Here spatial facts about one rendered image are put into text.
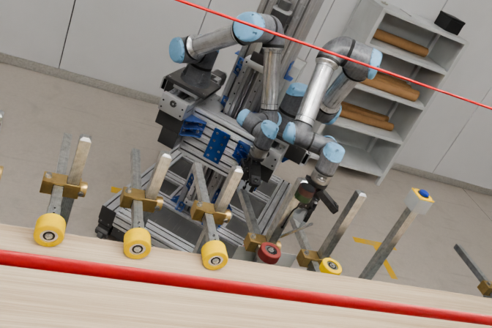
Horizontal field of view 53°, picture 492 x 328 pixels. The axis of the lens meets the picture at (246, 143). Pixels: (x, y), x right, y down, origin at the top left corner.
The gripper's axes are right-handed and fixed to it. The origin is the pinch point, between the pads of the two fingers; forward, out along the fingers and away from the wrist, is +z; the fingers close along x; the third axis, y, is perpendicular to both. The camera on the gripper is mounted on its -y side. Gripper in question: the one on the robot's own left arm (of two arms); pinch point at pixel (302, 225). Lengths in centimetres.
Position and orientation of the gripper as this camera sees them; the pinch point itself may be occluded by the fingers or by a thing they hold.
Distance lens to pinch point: 196.0
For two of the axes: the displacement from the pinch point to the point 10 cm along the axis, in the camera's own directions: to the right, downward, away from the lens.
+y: -9.1, -4.2, 0.6
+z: -3.6, 8.5, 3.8
